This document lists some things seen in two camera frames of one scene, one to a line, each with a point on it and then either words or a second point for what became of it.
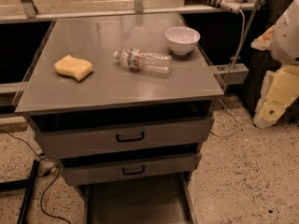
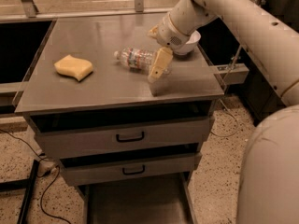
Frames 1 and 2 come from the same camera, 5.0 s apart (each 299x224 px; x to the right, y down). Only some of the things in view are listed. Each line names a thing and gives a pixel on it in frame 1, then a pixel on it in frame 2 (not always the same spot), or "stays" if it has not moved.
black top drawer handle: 131,139 stays
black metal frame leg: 27,184 stays
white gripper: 287,39 to 168,35
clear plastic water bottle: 145,61 stays
